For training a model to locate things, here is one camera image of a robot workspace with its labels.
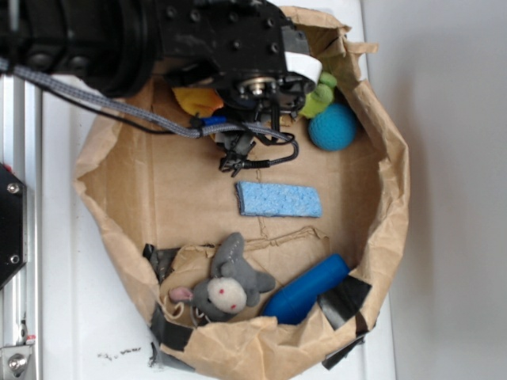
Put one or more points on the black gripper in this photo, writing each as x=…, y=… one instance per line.
x=250, y=52

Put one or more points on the yellow cloth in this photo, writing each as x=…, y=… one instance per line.
x=198, y=101

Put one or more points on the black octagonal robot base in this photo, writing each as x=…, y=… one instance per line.
x=12, y=228

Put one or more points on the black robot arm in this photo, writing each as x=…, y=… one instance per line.
x=111, y=45

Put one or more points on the green plush toy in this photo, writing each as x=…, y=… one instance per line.
x=321, y=97

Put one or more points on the blue knitted ball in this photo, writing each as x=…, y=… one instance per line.
x=333, y=129

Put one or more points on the light blue sponge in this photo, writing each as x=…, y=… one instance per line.
x=277, y=200

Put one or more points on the brown paper bag tray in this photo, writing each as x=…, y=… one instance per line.
x=162, y=208

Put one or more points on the grey plush donkey toy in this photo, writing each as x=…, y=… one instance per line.
x=234, y=284

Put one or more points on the blue plastic capsule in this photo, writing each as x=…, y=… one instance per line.
x=293, y=302

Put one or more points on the aluminium frame rail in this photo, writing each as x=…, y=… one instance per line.
x=21, y=110

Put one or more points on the metal corner bracket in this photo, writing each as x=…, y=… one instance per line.
x=16, y=363

